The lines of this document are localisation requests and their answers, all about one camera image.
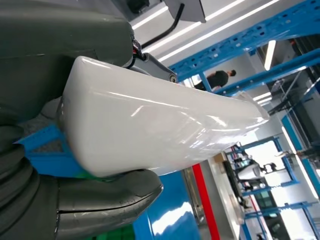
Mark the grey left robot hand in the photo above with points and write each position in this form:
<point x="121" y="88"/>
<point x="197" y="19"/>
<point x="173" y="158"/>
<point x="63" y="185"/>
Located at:
<point x="50" y="33"/>

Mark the grey robot body panel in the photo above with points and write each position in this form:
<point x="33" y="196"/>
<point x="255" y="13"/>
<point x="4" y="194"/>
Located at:
<point x="187" y="10"/>

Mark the person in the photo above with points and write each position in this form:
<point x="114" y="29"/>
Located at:
<point x="217" y="79"/>

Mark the red barrier belt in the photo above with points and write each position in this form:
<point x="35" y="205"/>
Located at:
<point x="204" y="198"/>

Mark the blue equipment rack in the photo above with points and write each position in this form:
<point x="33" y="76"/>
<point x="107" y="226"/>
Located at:
<point x="290" y="165"/>

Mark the chrome stanchion post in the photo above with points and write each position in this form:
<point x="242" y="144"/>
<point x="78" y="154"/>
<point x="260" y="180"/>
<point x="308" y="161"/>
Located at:
<point x="192" y="195"/>

